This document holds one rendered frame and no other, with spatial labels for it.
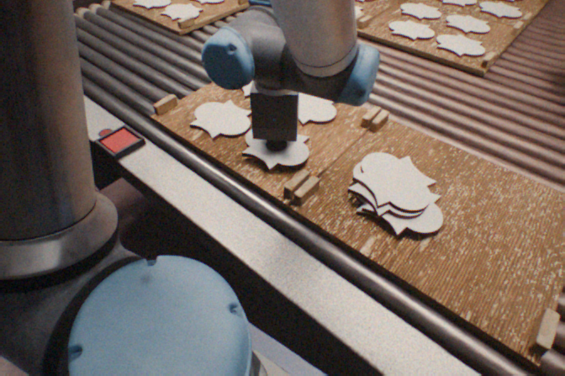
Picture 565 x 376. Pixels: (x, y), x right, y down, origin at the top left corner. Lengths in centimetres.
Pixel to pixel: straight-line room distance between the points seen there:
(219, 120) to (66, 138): 57
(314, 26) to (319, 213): 38
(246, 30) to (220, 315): 35
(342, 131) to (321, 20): 51
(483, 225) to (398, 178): 16
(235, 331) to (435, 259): 42
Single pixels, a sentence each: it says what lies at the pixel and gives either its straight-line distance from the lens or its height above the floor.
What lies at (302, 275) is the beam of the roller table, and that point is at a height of 92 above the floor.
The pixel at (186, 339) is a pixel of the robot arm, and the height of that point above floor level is 119.
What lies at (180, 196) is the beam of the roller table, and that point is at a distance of 73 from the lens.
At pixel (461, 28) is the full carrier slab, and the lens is 137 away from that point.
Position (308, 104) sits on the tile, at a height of 95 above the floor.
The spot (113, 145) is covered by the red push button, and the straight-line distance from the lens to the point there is 86.
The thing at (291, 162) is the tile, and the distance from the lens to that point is 70.
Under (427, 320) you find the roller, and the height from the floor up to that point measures 92.
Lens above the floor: 144
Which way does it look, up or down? 44 degrees down
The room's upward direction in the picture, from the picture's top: straight up
